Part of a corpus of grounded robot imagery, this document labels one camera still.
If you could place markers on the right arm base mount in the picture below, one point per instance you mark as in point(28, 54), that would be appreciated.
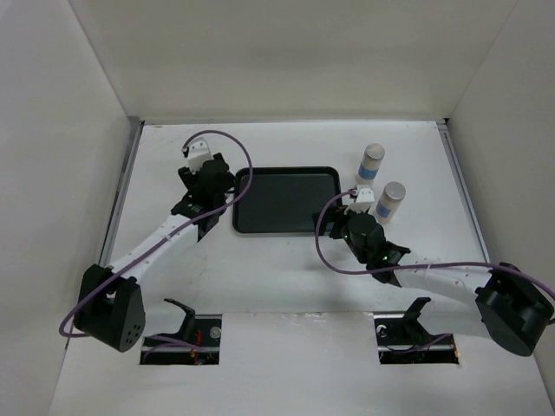
point(402, 340)

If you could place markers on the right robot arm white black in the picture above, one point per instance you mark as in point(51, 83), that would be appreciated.
point(494, 301)

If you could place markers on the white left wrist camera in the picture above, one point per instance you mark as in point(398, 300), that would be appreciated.
point(196, 153)

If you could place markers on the black rectangular plastic tray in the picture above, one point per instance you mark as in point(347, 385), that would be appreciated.
point(282, 200)

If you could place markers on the grain bottle blue label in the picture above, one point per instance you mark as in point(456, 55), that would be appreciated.
point(372, 158)
point(392, 196)

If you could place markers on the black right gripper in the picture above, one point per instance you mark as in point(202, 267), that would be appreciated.
point(338, 217)

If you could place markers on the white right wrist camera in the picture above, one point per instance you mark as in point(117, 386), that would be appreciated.
point(362, 199)

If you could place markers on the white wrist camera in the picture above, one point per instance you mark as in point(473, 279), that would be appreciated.
point(196, 153)
point(362, 199)

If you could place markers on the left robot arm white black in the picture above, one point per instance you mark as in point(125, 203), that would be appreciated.
point(111, 307)

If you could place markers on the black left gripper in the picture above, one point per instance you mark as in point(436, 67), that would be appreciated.
point(192, 179)

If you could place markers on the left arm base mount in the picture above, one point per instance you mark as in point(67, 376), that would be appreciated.
point(177, 335)

